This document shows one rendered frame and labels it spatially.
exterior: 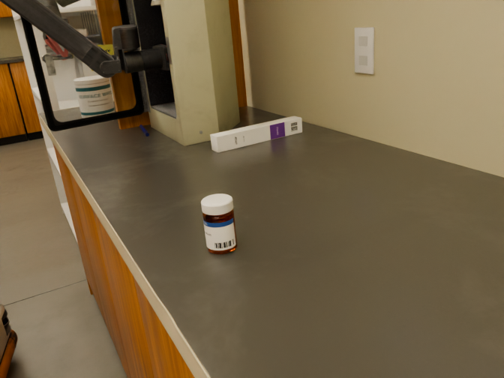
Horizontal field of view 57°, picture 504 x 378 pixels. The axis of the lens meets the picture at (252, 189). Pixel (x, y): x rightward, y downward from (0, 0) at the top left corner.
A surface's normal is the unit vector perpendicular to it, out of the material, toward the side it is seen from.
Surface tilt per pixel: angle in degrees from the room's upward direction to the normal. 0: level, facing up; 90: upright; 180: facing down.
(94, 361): 0
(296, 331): 0
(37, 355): 0
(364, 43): 90
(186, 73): 90
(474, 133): 90
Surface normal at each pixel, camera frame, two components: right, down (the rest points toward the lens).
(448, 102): -0.88, 0.24
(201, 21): 0.47, 0.28
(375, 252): -0.08, -0.93
